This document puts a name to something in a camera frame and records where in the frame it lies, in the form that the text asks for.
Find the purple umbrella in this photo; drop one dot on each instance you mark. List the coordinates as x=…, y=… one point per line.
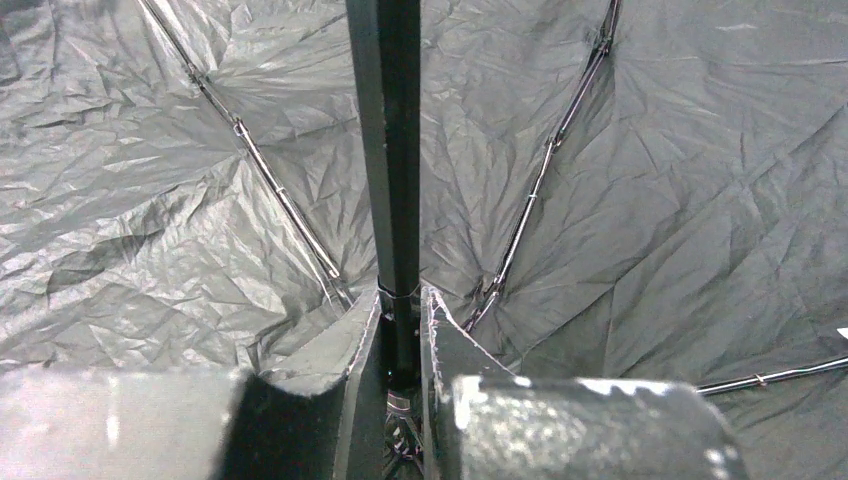
x=628, y=190

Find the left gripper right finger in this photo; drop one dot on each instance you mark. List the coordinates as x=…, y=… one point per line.
x=481, y=421

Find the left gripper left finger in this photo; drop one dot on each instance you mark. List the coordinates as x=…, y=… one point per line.
x=318, y=417

